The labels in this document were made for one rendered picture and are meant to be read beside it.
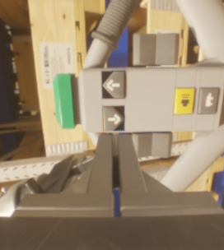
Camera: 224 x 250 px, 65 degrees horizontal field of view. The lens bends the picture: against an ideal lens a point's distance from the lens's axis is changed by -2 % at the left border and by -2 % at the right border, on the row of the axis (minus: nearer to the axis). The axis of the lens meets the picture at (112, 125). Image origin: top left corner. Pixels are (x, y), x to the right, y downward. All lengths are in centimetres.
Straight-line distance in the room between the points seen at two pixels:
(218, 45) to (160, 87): 10
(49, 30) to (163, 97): 76
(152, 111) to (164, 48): 8
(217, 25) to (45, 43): 77
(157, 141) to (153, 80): 9
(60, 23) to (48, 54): 15
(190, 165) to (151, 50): 19
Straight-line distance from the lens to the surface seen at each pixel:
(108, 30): 26
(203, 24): 30
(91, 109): 26
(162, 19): 109
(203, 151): 32
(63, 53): 93
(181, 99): 27
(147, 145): 28
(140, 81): 25
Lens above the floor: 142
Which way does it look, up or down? 15 degrees down
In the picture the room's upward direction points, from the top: 96 degrees counter-clockwise
